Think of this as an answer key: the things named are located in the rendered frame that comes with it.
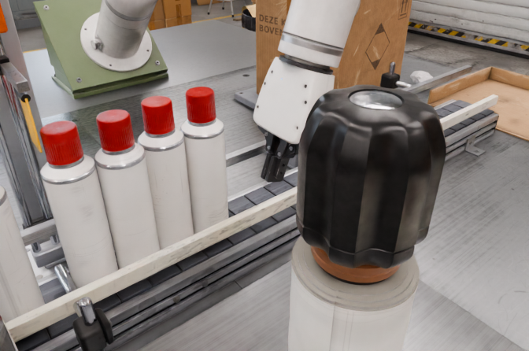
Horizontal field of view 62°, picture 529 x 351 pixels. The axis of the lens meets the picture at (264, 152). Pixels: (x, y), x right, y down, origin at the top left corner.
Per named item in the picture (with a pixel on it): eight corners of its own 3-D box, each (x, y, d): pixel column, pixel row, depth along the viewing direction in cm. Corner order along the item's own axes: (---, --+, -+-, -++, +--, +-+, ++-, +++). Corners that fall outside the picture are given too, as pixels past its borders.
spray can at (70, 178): (74, 304, 49) (24, 143, 39) (75, 272, 54) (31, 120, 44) (122, 292, 51) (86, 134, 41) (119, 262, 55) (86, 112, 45)
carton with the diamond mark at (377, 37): (334, 121, 98) (345, -6, 84) (255, 94, 112) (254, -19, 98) (399, 86, 117) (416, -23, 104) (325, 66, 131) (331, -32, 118)
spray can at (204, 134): (205, 249, 57) (193, 103, 47) (183, 230, 61) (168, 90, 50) (237, 232, 60) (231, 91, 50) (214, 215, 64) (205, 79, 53)
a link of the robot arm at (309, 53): (268, 27, 59) (261, 49, 59) (314, 42, 53) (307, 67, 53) (309, 38, 64) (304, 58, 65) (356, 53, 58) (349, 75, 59)
